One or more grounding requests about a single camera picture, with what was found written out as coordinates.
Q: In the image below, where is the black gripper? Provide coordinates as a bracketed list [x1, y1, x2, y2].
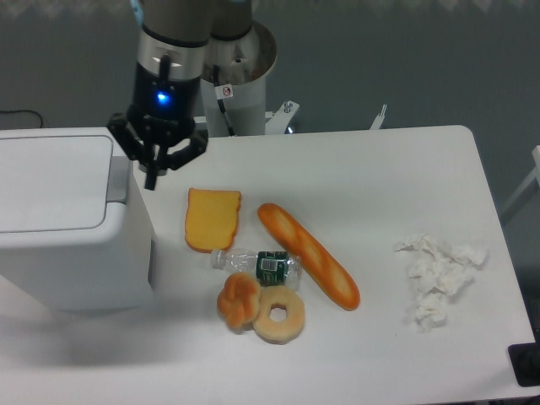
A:
[107, 65, 208, 190]

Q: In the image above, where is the white plastic trash can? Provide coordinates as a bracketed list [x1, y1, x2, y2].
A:
[1, 127, 155, 311]

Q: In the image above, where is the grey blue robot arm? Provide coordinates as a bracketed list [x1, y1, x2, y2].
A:
[107, 1, 252, 190]

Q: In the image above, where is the orange toast slice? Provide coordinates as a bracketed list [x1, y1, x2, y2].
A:
[185, 188, 241, 253]

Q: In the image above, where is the crushed clear plastic bottle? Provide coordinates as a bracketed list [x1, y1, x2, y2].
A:
[210, 249, 302, 291]

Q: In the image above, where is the knotted bread roll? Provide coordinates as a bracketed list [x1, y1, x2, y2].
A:
[217, 273, 262, 329]

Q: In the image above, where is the beige bagel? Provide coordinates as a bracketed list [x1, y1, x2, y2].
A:
[252, 286, 305, 343]

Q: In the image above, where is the orange baguette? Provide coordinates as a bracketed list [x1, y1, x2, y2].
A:
[257, 202, 360, 311]

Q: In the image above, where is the crumpled white tissue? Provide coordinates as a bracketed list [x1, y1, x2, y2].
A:
[394, 233, 490, 332]

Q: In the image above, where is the white furniture at right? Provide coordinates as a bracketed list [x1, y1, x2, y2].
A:
[499, 145, 539, 226]

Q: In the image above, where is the black device at edge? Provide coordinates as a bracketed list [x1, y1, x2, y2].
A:
[508, 343, 539, 387]

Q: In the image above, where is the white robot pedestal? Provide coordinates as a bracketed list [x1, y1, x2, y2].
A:
[197, 21, 389, 138]

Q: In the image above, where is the black floor cable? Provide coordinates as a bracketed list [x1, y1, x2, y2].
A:
[0, 109, 44, 128]

